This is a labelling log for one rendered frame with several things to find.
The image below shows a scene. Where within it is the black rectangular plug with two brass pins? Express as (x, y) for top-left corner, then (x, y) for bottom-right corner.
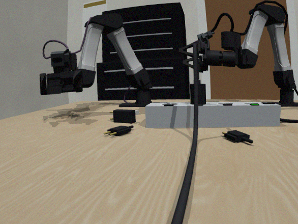
(110, 109), (136, 123)

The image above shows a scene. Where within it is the grey power strip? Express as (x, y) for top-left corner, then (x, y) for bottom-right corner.
(145, 102), (281, 128)

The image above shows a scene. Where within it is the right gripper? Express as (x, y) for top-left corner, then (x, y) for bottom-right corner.
(40, 62), (83, 95)

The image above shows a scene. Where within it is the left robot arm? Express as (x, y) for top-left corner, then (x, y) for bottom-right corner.
(220, 4), (298, 107)

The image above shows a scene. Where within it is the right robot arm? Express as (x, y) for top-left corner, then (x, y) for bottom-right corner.
(50, 13), (163, 107)

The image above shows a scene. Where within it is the black plug with two brass prongs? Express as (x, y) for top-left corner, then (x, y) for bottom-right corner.
(104, 125), (134, 136)
(222, 130), (253, 144)

